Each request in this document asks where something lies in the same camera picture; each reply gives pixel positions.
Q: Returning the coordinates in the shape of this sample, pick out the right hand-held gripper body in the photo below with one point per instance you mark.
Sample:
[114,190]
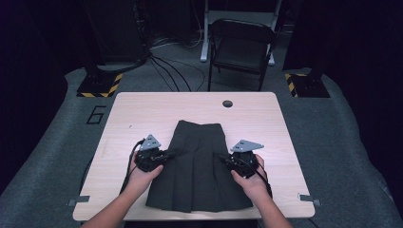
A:
[245,163]

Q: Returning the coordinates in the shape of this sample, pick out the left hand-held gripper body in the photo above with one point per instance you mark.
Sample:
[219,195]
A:
[149,158]

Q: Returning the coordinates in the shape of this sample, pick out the black pleated skirt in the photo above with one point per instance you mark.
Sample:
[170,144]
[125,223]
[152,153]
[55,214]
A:
[196,177]

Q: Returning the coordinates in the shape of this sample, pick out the person's left hand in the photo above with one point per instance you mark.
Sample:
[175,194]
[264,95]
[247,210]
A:
[141,180]

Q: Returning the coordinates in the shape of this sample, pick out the person's right hand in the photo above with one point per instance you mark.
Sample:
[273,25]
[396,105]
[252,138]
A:
[253,185]

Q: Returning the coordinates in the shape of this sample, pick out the black yellow-striped stand base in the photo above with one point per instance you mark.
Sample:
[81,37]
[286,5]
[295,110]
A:
[98,85]
[309,87]

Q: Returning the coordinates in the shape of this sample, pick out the black folding chair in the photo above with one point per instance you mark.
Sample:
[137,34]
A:
[240,50]

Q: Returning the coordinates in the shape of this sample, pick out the black equipment cabinet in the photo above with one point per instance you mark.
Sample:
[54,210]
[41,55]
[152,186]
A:
[117,31]

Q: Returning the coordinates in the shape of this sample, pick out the black curtain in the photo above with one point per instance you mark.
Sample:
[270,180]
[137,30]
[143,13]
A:
[364,63]
[28,79]

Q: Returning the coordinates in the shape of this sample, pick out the grey table edge bracket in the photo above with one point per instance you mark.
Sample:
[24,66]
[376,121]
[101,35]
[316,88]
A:
[307,198]
[80,200]

